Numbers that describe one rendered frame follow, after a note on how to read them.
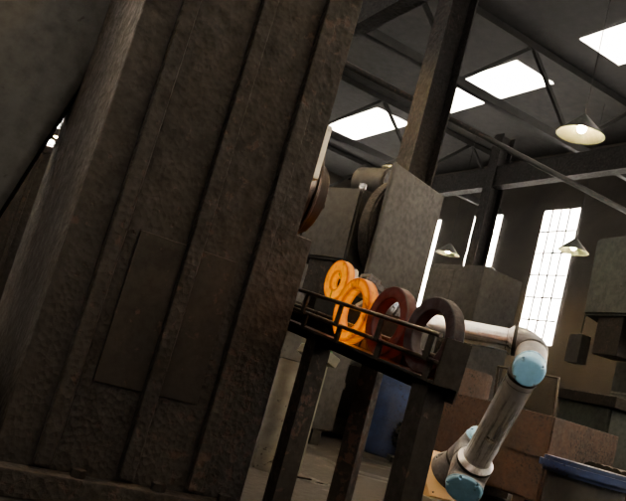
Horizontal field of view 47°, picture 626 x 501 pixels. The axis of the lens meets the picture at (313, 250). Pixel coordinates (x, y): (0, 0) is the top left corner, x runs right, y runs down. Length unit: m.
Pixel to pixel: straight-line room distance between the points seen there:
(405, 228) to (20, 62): 4.35
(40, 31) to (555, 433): 3.51
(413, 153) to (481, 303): 1.67
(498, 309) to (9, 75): 5.92
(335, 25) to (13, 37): 1.15
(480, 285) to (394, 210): 1.60
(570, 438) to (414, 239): 2.58
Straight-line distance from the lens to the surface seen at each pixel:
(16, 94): 2.78
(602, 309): 7.74
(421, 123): 7.44
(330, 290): 2.63
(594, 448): 5.02
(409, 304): 1.81
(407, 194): 6.48
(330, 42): 2.33
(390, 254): 6.33
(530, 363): 2.72
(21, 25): 2.84
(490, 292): 7.65
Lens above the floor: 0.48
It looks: 9 degrees up
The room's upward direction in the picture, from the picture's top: 16 degrees clockwise
